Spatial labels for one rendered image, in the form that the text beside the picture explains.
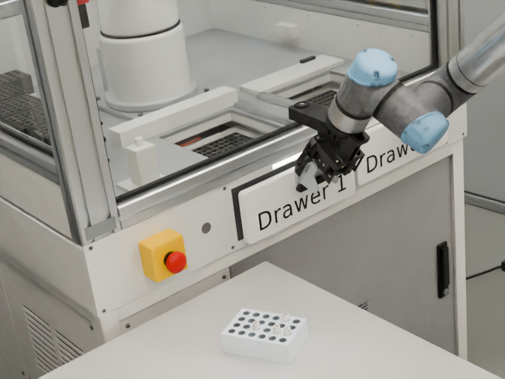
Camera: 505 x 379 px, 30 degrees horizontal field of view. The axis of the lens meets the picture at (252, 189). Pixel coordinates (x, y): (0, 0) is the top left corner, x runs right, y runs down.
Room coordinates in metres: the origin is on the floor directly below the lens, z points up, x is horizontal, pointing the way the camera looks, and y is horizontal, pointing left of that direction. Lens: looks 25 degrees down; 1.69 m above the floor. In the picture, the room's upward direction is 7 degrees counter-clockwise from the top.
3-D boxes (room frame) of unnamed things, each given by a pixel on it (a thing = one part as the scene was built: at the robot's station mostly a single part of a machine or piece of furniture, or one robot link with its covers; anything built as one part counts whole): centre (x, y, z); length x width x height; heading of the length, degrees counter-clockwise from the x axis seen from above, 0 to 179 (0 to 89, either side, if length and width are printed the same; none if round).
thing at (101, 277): (2.12, 0.17, 0.87); 1.02 x 0.95 x 0.14; 126
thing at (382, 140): (1.90, -0.34, 0.87); 0.29 x 0.02 x 0.11; 126
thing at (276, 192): (1.70, -0.09, 0.87); 0.29 x 0.02 x 0.11; 126
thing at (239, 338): (1.35, 0.01, 0.78); 0.12 x 0.08 x 0.04; 61
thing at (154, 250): (1.50, 0.17, 0.88); 0.07 x 0.05 x 0.07; 126
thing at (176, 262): (1.48, 0.15, 0.88); 0.04 x 0.03 x 0.04; 126
